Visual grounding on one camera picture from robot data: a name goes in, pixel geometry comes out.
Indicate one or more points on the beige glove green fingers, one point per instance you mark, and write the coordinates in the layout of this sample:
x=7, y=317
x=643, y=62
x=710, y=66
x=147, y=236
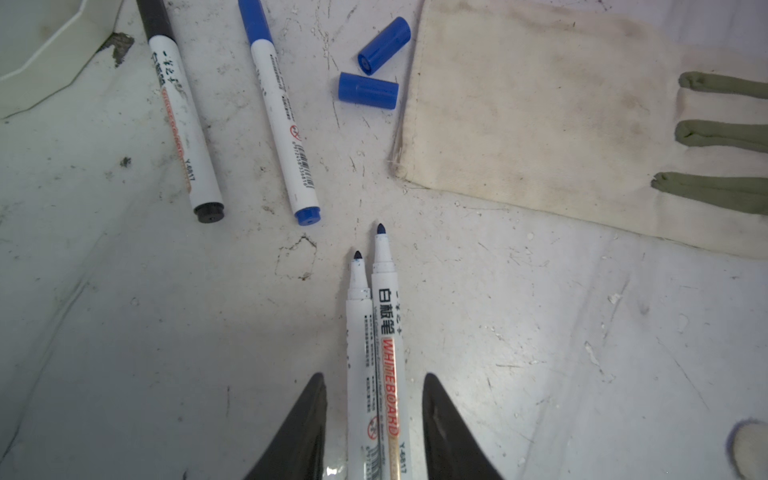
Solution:
x=573, y=113

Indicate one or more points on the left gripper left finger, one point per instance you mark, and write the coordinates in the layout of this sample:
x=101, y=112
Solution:
x=297, y=449

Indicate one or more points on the whiteboard marker black end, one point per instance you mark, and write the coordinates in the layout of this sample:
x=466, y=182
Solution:
x=189, y=140

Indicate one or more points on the potted green plant white pot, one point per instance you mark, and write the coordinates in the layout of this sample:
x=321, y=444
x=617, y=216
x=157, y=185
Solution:
x=45, y=44

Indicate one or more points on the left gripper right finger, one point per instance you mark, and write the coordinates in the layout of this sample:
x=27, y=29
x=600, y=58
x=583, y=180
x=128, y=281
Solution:
x=451, y=451

